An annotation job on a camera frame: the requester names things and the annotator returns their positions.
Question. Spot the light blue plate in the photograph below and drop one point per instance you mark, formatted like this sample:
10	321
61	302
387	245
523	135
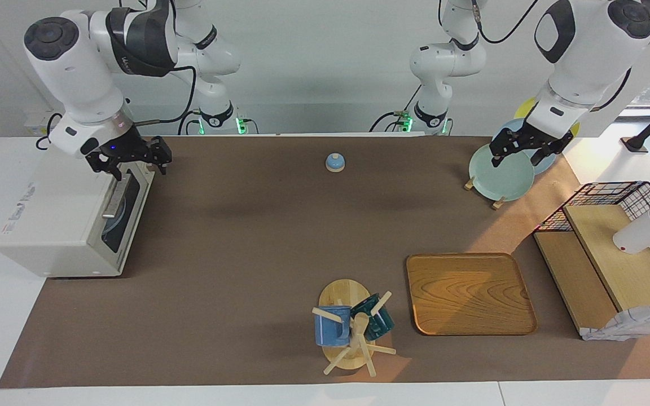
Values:
115	223

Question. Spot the pale blue racked plate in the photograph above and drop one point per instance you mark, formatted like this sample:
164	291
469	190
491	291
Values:
548	162

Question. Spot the wooden mug tree stand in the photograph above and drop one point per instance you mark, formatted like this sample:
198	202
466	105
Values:
342	296

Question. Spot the white patterned cloth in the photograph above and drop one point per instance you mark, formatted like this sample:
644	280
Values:
635	321

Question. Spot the white cup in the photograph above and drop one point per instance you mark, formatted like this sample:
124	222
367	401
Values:
641	231

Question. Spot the wooden step shelf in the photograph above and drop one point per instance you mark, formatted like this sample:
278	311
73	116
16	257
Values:
618	265

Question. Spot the yellow plate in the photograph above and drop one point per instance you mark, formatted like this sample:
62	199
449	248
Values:
528	107

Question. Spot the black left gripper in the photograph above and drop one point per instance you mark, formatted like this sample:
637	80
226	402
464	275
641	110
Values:
528	138

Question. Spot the white toaster oven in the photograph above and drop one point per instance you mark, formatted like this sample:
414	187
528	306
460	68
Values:
54	220

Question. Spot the white wall socket box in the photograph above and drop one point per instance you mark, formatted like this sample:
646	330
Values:
34	121

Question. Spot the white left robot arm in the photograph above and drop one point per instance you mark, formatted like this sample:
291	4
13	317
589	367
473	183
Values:
584	51

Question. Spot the small blue bell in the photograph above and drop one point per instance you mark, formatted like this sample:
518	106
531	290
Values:
336	163

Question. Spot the dark green mug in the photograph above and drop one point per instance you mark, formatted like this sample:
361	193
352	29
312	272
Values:
380	326

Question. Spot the blue mug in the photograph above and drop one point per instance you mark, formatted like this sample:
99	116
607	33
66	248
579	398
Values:
330	330

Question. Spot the brown table mat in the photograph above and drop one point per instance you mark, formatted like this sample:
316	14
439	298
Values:
218	282

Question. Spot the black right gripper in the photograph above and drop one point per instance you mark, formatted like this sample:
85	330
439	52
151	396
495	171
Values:
127	148

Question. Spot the pale green plate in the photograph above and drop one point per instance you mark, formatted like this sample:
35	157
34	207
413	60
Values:
505	180

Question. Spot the wooden serving tray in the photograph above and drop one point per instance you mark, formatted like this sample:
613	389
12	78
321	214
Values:
471	293

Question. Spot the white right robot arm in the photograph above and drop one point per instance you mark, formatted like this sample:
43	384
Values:
77	73

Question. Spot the wooden plate rack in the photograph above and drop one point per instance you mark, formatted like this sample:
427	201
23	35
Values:
469	184

